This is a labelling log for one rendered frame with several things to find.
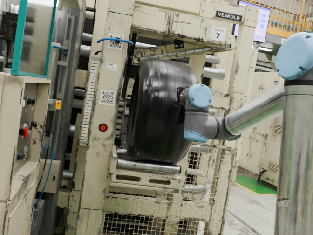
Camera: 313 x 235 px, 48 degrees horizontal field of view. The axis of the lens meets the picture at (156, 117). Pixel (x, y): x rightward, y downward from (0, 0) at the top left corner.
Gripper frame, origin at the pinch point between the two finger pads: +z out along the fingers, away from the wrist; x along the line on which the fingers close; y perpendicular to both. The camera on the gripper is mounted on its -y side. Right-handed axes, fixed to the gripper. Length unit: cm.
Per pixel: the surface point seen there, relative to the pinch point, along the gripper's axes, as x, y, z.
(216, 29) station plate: -27, 54, 41
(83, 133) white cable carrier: 43, -20, 24
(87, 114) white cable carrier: 42.0, -9.9, 23.2
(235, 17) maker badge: -49, 75, 70
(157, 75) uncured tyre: 11.1, 13.5, 5.8
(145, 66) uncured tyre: 16.5, 18.8, 15.4
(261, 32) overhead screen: -196, 164, 346
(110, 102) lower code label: 31.3, -1.8, 21.2
